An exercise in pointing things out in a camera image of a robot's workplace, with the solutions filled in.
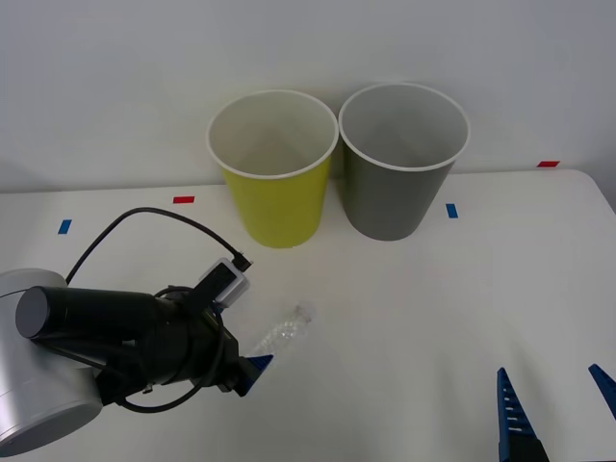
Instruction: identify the grey plastic bin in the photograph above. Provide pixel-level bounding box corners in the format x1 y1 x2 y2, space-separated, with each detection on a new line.
338 82 471 243

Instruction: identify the yellow-green plastic bin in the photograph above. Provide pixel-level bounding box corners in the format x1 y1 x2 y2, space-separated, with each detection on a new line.
206 89 340 250

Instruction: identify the clear plastic bottle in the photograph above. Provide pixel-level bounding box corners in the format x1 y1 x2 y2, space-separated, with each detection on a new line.
247 302 321 363

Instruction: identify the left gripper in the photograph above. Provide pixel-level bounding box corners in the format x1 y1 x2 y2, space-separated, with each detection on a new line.
146 298 276 398

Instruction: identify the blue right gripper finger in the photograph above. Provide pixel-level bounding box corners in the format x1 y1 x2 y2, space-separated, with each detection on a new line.
497 367 550 462
587 363 616 411

